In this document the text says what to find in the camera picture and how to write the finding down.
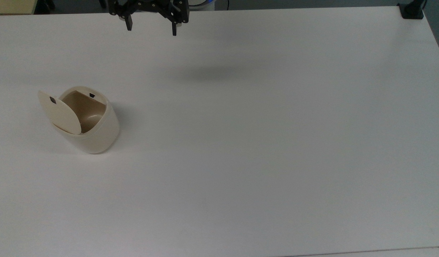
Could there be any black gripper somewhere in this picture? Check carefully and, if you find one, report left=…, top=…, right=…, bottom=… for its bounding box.
left=108, top=0, right=190, bottom=36

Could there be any cream plastic trash bin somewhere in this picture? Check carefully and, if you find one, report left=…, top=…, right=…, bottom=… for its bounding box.
left=51, top=86, right=120, bottom=155

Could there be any beige cabinet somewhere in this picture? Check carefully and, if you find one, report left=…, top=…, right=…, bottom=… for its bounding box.
left=0, top=0, right=37, bottom=15

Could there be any black table clamp mount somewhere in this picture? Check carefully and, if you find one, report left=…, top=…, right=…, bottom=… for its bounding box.
left=397, top=0, right=427, bottom=20

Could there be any cream round bin lid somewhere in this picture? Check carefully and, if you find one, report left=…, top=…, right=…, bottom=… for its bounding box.
left=38, top=90, right=82, bottom=136

